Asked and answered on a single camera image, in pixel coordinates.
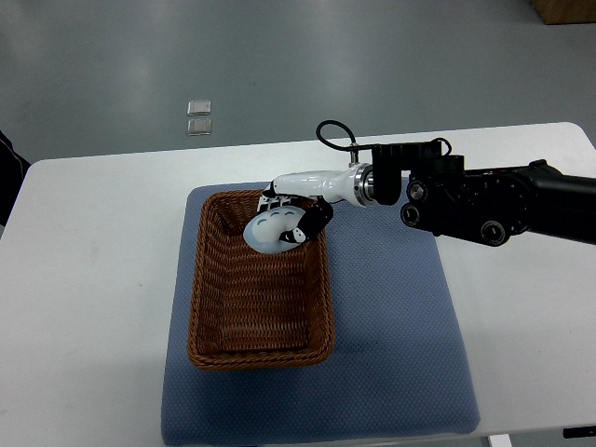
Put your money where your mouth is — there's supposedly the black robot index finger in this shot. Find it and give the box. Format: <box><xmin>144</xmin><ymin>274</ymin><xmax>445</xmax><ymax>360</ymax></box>
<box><xmin>262</xmin><ymin>183</ymin><xmax>276</xmax><ymax>197</ymax></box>

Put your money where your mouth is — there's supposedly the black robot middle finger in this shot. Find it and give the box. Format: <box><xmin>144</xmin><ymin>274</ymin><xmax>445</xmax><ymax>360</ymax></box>
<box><xmin>256</xmin><ymin>195</ymin><xmax>278</xmax><ymax>213</ymax></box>

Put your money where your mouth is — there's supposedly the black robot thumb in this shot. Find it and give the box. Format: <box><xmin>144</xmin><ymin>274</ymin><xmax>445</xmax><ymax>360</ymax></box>
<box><xmin>279</xmin><ymin>198</ymin><xmax>333</xmax><ymax>244</ymax></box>

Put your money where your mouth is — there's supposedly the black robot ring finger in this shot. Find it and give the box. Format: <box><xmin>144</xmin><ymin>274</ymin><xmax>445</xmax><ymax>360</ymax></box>
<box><xmin>278</xmin><ymin>196</ymin><xmax>294</xmax><ymax>206</ymax></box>

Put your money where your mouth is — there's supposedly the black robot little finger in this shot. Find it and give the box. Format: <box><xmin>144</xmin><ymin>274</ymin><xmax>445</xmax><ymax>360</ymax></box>
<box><xmin>293</xmin><ymin>196</ymin><xmax>312</xmax><ymax>205</ymax></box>

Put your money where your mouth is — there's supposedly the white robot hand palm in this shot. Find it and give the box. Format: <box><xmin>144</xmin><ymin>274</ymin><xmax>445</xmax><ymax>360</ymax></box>
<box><xmin>271</xmin><ymin>169</ymin><xmax>361</xmax><ymax>206</ymax></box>

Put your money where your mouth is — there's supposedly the blue and white plush toy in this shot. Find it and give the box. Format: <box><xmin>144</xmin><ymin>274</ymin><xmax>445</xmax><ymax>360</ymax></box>
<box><xmin>243</xmin><ymin>206</ymin><xmax>306</xmax><ymax>254</ymax></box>

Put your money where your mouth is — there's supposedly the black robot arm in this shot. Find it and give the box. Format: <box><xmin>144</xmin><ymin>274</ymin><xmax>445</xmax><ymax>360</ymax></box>
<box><xmin>257</xmin><ymin>138</ymin><xmax>595</xmax><ymax>247</ymax></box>

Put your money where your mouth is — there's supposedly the brown wicker basket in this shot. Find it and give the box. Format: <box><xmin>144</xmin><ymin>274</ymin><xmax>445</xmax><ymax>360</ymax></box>
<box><xmin>187</xmin><ymin>190</ymin><xmax>335</xmax><ymax>371</ymax></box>

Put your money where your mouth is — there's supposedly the lower metal floor plate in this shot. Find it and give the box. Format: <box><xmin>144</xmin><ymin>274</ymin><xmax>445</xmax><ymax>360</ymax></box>
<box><xmin>187</xmin><ymin>118</ymin><xmax>212</xmax><ymax>136</ymax></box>

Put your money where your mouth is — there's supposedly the metal floor plate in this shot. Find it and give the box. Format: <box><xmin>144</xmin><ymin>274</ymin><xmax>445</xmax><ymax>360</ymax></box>
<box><xmin>187</xmin><ymin>118</ymin><xmax>212</xmax><ymax>136</ymax></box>
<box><xmin>187</xmin><ymin>99</ymin><xmax>211</xmax><ymax>116</ymax></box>

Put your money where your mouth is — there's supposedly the upper metal floor plate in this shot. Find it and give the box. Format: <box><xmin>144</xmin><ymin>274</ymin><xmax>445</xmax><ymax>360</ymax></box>
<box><xmin>187</xmin><ymin>99</ymin><xmax>211</xmax><ymax>116</ymax></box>

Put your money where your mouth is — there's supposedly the blue quilted mat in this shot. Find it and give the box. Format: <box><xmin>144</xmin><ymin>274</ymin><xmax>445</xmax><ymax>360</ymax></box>
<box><xmin>161</xmin><ymin>185</ymin><xmax>481</xmax><ymax>446</ymax></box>

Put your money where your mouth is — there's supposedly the black clothed person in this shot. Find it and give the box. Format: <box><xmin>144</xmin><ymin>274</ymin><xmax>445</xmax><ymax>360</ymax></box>
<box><xmin>0</xmin><ymin>132</ymin><xmax>31</xmax><ymax>226</ymax></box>

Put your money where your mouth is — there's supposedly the brown cardboard box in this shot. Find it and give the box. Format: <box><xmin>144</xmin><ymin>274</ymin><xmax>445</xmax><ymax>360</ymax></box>
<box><xmin>531</xmin><ymin>0</ymin><xmax>595</xmax><ymax>25</ymax></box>

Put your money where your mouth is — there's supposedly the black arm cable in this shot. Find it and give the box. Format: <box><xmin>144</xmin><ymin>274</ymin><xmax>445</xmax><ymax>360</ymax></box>
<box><xmin>316</xmin><ymin>120</ymin><xmax>360</xmax><ymax>169</ymax></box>

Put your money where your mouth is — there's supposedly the black table bracket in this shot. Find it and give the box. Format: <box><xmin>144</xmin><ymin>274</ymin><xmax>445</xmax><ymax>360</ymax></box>
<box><xmin>562</xmin><ymin>426</ymin><xmax>596</xmax><ymax>439</ymax></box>

